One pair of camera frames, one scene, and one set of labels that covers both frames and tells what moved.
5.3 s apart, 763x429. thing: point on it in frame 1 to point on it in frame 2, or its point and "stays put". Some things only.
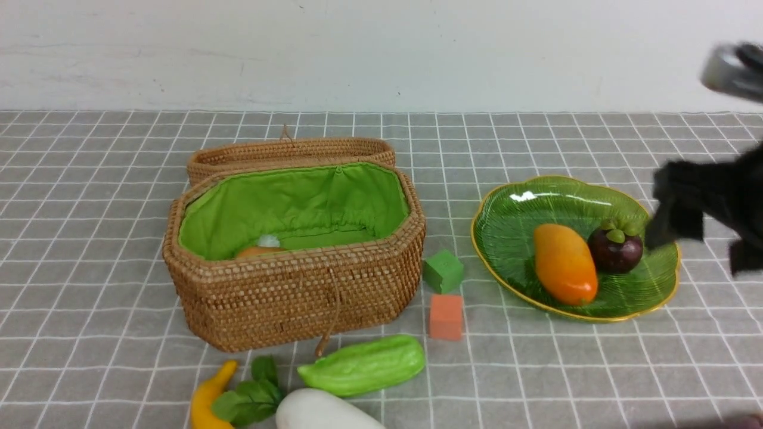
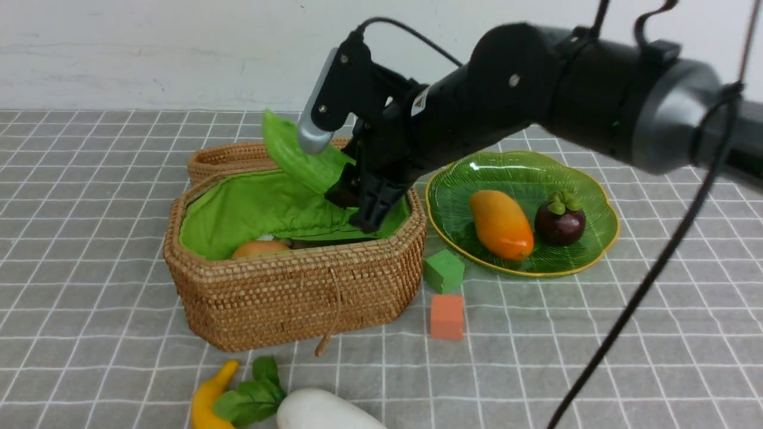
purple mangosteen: x=616 y=247 to x=561 y=220
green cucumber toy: x=365 y=365 to x=315 y=171
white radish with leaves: x=258 y=396 stays put
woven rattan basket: x=270 y=256 stays put
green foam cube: x=445 y=269 stays put
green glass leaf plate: x=574 y=248 to x=527 y=177
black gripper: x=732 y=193 to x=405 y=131
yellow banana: x=202 y=416 stays put
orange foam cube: x=446 y=317 stays put
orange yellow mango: x=565 y=264 to x=502 y=225
